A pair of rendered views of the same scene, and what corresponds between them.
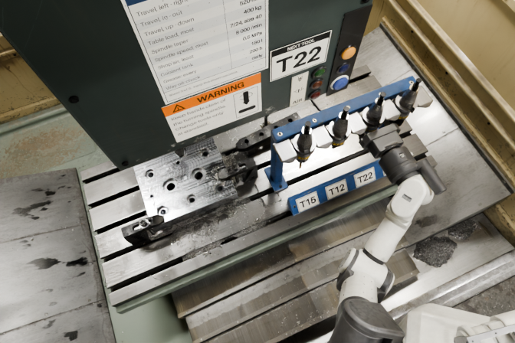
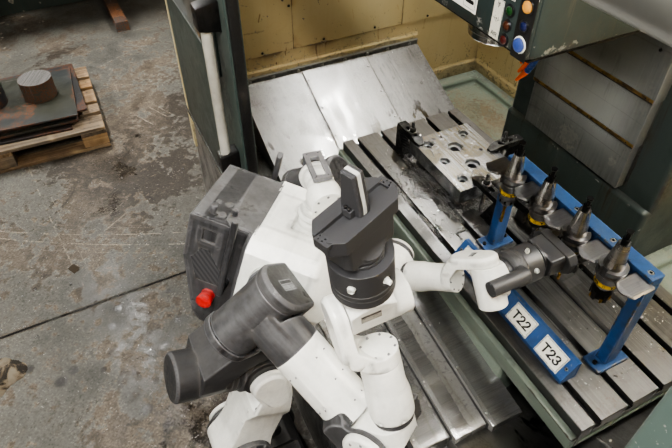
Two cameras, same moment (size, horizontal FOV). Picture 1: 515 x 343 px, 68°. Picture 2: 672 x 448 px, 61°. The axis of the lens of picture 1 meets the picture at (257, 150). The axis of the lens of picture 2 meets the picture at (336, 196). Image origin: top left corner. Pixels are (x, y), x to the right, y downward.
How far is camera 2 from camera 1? 118 cm
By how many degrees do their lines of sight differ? 51
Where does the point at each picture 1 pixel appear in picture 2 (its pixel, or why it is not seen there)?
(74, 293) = not seen: hidden behind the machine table
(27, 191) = (437, 106)
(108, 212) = (422, 129)
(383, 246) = (418, 265)
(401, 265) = (423, 426)
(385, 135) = (552, 245)
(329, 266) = (406, 327)
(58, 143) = (494, 126)
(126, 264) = (378, 145)
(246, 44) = not seen: outside the picture
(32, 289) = (354, 123)
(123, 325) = not seen: hidden behind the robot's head
